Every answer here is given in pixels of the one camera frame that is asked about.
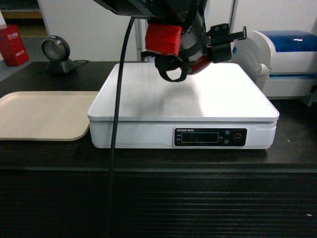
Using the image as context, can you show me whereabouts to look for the black checkout counter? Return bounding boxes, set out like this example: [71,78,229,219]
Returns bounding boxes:
[0,61,317,238]

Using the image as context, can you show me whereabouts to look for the white blue label printer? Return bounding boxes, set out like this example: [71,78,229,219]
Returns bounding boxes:
[231,30,317,104]

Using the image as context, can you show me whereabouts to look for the white digital scale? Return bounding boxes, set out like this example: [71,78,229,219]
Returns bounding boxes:
[87,62,280,150]

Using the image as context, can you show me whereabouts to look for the black hanging cable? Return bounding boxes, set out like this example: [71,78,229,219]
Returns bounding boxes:
[107,16,135,238]

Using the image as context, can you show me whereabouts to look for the red fire extinguisher box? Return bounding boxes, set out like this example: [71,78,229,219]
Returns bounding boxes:
[0,24,29,66]

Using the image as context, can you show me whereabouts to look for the black gripper red block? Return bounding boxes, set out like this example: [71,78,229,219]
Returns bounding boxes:
[145,9,247,82]

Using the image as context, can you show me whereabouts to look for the black barcode scanner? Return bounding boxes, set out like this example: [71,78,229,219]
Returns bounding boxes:
[41,35,77,76]

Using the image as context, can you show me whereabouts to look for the beige plastic tray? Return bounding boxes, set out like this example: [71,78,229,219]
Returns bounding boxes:
[0,91,97,141]

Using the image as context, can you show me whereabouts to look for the dark red mango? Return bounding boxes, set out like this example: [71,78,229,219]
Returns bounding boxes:
[188,55,211,75]

